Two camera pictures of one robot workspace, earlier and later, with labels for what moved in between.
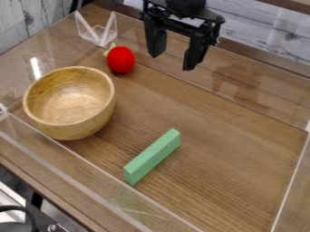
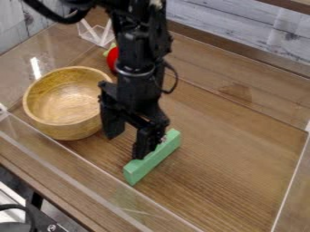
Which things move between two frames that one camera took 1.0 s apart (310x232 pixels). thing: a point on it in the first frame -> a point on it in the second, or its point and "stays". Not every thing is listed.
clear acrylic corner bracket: [97, 34] stays
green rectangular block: [150, 155] stays
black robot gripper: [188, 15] -> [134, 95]
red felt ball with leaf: [120, 58] stays
